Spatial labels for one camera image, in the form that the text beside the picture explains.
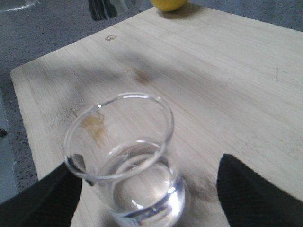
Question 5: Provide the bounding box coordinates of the light wooden cutting board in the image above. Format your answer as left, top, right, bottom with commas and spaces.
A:
10, 3, 303, 227

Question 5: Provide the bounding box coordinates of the clear glass beaker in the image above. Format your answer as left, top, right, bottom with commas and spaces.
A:
63, 93, 186, 227

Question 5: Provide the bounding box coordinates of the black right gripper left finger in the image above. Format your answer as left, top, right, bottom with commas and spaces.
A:
0, 163, 82, 227

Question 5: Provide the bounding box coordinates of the steel double jigger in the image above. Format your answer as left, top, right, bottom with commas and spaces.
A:
88, 0, 117, 21

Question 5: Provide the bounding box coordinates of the yellow lemon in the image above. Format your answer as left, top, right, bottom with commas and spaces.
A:
150, 0, 188, 12

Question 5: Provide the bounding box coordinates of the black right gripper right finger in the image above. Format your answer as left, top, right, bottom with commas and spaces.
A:
216, 154, 303, 227

